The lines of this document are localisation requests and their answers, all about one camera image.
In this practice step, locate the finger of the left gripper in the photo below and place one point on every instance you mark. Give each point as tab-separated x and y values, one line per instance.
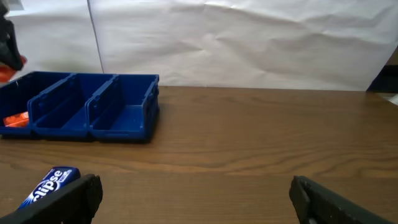
11	46

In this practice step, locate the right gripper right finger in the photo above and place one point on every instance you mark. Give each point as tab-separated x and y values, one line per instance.
323	208

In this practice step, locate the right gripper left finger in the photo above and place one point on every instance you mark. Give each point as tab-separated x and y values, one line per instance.
71	202

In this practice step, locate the orange candy box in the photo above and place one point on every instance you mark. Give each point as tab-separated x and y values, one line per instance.
9	73
17	119

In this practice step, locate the blue candy pack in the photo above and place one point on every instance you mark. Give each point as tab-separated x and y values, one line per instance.
49	183

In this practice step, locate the blue tray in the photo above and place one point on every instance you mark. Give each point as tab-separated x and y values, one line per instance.
124	118

